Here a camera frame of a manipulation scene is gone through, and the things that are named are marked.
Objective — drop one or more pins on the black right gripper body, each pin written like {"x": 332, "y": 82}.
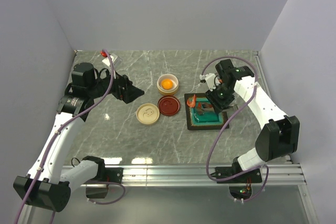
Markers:
{"x": 221, "y": 93}

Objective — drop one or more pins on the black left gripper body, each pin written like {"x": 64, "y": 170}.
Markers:
{"x": 101, "y": 86}

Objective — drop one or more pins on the red toy shrimp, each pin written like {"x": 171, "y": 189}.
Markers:
{"x": 191, "y": 102}

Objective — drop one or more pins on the orange egg tart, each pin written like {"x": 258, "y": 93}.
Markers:
{"x": 167, "y": 84}

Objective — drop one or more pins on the metal food tongs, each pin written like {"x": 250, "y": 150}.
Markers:
{"x": 201, "y": 112}

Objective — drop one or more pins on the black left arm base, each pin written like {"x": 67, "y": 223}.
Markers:
{"x": 104, "y": 174}

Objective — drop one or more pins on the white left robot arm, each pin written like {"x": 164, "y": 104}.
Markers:
{"x": 45, "y": 185}

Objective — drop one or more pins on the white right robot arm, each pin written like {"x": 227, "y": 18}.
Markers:
{"x": 279, "y": 133}

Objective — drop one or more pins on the square teal ceramic plate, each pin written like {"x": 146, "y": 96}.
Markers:
{"x": 207, "y": 121}

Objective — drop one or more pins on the cream round lid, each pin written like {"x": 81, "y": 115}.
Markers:
{"x": 148, "y": 114}

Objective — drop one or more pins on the cream round container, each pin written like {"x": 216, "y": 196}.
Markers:
{"x": 168, "y": 92}

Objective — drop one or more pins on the dark red round lid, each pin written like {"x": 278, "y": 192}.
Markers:
{"x": 168, "y": 105}

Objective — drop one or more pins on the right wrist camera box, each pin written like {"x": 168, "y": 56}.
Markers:
{"x": 211, "y": 80}

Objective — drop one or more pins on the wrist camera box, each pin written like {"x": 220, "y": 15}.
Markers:
{"x": 211, "y": 80}
{"x": 115, "y": 59}

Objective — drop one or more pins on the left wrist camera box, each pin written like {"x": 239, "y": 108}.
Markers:
{"x": 115, "y": 59}

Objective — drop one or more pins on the aluminium mounting rail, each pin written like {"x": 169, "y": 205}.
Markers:
{"x": 188, "y": 175}

